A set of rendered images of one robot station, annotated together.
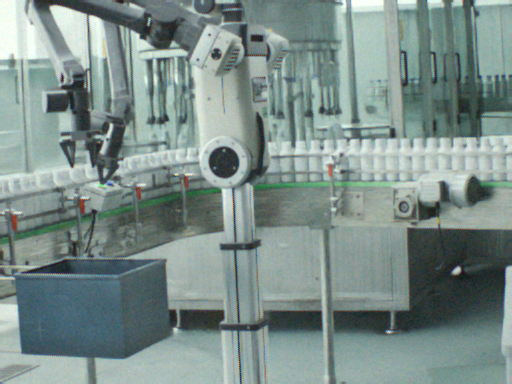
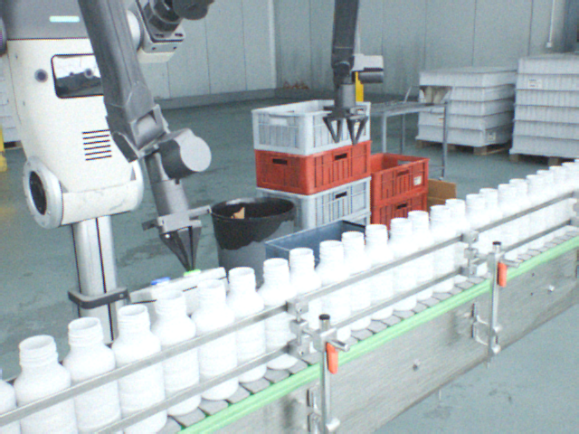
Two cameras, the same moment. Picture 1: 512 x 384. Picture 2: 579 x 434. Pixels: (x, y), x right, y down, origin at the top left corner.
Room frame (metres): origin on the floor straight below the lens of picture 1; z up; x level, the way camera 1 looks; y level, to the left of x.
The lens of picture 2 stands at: (4.94, 1.05, 1.49)
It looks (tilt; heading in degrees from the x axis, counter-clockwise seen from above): 16 degrees down; 209
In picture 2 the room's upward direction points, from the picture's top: 2 degrees counter-clockwise
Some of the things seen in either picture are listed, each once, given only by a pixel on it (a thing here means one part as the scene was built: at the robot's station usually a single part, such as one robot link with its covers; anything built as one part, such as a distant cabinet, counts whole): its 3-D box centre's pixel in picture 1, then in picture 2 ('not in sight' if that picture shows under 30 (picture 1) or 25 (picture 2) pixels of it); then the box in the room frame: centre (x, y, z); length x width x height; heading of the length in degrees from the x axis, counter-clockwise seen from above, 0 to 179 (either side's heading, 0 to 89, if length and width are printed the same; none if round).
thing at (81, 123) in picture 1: (80, 123); (345, 98); (3.44, 0.40, 1.33); 0.10 x 0.07 x 0.07; 70
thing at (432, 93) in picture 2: not in sight; (434, 99); (-1.24, -0.67, 0.85); 0.36 x 0.12 x 0.27; 70
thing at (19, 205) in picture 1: (15, 204); (375, 271); (3.95, 0.68, 1.08); 0.06 x 0.06 x 0.17
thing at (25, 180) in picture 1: (25, 202); (353, 280); (4.01, 0.66, 1.08); 0.06 x 0.06 x 0.17
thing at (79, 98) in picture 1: (77, 101); (346, 73); (3.44, 0.41, 1.39); 0.07 x 0.06 x 0.07; 110
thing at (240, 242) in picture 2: not in sight; (255, 264); (2.23, -0.65, 0.32); 0.45 x 0.45 x 0.64
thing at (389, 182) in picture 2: not in sight; (378, 177); (0.98, -0.42, 0.55); 0.61 x 0.41 x 0.22; 163
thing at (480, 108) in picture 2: not in sight; (476, 108); (-3.68, -0.79, 0.50); 1.23 x 1.05 x 1.00; 158
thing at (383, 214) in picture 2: not in sight; (378, 209); (0.98, -0.42, 0.33); 0.61 x 0.41 x 0.22; 163
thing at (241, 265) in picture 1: (243, 304); (106, 365); (3.95, -0.01, 0.74); 0.11 x 0.11 x 0.40; 70
